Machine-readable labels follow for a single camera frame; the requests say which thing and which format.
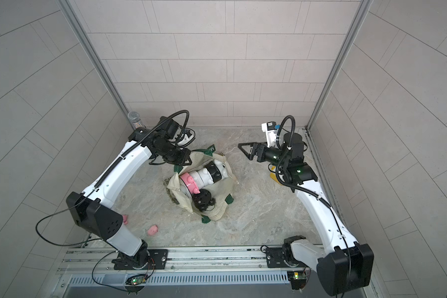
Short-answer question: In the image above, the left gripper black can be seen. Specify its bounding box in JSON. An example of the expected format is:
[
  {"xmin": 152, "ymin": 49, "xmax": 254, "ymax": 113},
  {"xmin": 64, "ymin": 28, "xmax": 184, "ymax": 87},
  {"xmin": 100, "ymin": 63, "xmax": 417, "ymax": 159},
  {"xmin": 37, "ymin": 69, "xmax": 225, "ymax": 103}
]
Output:
[{"xmin": 156, "ymin": 141, "xmax": 196, "ymax": 165}]

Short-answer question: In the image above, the yellow square alarm clock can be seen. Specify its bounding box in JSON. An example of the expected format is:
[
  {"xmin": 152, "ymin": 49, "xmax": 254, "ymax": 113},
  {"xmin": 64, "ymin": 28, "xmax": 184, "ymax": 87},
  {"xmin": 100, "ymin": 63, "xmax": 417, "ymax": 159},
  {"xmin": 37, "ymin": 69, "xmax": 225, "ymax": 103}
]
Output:
[{"xmin": 269, "ymin": 171, "xmax": 280, "ymax": 185}]

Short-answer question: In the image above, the beige canvas tote bag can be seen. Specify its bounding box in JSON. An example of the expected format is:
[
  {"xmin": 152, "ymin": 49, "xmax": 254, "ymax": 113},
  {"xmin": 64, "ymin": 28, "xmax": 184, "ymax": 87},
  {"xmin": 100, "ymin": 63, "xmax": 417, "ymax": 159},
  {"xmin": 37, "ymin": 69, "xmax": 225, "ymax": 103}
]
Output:
[{"xmin": 165, "ymin": 145, "xmax": 238, "ymax": 223}]

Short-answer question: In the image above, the black twin-bell alarm clock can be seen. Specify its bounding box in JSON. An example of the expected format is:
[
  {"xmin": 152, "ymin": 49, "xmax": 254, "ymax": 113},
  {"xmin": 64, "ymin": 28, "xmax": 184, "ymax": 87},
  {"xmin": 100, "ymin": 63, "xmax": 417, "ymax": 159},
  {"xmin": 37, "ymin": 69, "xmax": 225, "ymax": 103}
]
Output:
[{"xmin": 192, "ymin": 189, "xmax": 216, "ymax": 212}]

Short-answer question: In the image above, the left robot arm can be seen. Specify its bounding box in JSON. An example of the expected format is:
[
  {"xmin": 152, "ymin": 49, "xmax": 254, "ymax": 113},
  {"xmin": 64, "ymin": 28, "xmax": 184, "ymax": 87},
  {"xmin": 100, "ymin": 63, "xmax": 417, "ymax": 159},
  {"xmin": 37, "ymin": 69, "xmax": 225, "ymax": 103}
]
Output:
[{"xmin": 66, "ymin": 124, "xmax": 195, "ymax": 269}]

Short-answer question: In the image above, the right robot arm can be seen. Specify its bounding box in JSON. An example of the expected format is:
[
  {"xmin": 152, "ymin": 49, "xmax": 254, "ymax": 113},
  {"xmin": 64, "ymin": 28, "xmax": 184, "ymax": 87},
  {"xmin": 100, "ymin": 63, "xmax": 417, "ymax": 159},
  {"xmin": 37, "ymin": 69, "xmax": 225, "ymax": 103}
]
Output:
[{"xmin": 238, "ymin": 132, "xmax": 374, "ymax": 298}]

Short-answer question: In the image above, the pink alarm clock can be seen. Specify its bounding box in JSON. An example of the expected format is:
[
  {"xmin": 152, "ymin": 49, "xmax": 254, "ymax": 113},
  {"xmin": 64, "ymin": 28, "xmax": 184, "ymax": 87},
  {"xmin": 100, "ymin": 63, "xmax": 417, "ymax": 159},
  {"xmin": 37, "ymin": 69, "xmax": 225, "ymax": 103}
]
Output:
[{"xmin": 180, "ymin": 173, "xmax": 200, "ymax": 196}]

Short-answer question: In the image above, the white twin-bell alarm clock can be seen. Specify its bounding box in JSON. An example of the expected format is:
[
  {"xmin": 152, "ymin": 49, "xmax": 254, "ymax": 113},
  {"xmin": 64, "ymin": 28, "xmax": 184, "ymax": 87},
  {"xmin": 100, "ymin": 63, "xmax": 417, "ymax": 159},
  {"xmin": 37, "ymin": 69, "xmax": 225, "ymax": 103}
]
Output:
[{"xmin": 214, "ymin": 160, "xmax": 229, "ymax": 179}]

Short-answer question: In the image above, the small white alarm clock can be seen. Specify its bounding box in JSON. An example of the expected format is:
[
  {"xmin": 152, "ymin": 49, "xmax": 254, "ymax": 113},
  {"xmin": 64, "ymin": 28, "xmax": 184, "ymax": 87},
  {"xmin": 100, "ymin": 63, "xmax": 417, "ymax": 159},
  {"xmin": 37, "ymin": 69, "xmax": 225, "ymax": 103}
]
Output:
[{"xmin": 189, "ymin": 168, "xmax": 214, "ymax": 189}]

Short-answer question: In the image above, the black and white alarm clock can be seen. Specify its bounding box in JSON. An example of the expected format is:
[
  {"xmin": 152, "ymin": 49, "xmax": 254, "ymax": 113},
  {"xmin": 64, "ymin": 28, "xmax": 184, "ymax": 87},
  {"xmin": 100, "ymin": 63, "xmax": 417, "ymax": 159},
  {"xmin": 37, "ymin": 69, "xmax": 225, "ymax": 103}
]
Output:
[{"xmin": 205, "ymin": 160, "xmax": 224, "ymax": 183}]

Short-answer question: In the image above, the pink eraser piece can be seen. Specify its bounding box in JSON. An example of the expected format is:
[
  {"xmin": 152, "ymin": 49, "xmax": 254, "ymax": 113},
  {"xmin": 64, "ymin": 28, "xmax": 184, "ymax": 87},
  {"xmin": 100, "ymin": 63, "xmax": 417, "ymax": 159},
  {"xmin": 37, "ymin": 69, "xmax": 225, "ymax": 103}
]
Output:
[{"xmin": 147, "ymin": 225, "xmax": 158, "ymax": 236}]

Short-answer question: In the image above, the left controller board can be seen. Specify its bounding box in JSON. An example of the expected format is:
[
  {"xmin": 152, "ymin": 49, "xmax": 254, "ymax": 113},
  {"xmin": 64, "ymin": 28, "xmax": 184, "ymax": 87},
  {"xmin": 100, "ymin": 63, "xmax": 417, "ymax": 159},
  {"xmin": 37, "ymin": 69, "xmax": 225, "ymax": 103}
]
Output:
[{"xmin": 125, "ymin": 274, "xmax": 148, "ymax": 286}]

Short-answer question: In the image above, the controller board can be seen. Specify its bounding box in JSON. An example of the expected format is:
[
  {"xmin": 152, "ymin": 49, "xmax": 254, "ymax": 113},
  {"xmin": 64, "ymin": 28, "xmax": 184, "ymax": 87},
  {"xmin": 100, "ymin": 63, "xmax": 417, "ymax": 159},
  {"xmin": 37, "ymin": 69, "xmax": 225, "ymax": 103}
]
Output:
[
  {"xmin": 287, "ymin": 271, "xmax": 309, "ymax": 291},
  {"xmin": 125, "ymin": 274, "xmax": 148, "ymax": 286}
]

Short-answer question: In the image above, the right controller board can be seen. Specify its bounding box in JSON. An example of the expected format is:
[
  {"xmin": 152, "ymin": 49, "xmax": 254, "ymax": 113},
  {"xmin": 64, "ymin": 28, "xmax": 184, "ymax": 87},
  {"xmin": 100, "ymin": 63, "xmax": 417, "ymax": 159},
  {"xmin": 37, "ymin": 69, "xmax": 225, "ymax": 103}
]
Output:
[{"xmin": 287, "ymin": 271, "xmax": 309, "ymax": 291}]

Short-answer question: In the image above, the left metal corner profile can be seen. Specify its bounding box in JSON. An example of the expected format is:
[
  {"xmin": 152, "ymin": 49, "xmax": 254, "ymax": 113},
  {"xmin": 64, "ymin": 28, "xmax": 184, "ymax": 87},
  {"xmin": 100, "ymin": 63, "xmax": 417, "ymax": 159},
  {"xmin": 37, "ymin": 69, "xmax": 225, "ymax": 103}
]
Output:
[{"xmin": 57, "ymin": 0, "xmax": 133, "ymax": 127}]

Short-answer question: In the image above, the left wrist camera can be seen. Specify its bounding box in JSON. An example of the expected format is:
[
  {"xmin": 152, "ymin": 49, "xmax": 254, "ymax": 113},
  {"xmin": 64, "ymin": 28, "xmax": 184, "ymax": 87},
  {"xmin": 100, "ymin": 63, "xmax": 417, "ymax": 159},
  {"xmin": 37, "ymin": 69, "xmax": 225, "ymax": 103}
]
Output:
[{"xmin": 174, "ymin": 127, "xmax": 196, "ymax": 148}]

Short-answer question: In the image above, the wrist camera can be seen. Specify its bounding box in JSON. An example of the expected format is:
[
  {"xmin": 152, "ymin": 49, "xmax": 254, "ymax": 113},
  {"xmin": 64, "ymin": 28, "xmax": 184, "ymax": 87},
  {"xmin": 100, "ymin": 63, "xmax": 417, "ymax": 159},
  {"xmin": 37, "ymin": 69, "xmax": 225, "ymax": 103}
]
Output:
[
  {"xmin": 261, "ymin": 121, "xmax": 278, "ymax": 147},
  {"xmin": 174, "ymin": 127, "xmax": 196, "ymax": 148}
]

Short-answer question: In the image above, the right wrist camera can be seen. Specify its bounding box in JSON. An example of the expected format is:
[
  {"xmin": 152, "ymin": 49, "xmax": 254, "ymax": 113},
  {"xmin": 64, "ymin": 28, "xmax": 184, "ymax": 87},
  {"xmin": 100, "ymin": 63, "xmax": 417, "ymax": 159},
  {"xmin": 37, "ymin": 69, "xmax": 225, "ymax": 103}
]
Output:
[{"xmin": 261, "ymin": 121, "xmax": 278, "ymax": 147}]

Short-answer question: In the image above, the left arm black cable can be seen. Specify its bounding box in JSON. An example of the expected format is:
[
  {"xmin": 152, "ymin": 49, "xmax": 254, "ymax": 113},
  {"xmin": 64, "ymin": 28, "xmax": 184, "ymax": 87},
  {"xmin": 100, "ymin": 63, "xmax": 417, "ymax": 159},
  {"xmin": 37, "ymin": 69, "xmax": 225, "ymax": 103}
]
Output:
[{"xmin": 35, "ymin": 200, "xmax": 150, "ymax": 293}]

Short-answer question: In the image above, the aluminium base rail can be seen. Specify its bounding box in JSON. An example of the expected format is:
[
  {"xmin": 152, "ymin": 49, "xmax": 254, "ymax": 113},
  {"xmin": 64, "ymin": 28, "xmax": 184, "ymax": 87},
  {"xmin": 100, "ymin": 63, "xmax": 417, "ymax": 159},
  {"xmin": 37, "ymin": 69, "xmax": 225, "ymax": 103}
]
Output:
[{"xmin": 51, "ymin": 245, "xmax": 381, "ymax": 298}]

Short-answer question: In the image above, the metal corner wall profile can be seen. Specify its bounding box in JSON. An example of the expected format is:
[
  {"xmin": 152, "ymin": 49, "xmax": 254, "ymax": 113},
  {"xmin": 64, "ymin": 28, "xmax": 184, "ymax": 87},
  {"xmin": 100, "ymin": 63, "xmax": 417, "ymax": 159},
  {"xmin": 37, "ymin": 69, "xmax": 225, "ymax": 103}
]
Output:
[{"xmin": 306, "ymin": 0, "xmax": 373, "ymax": 131}]

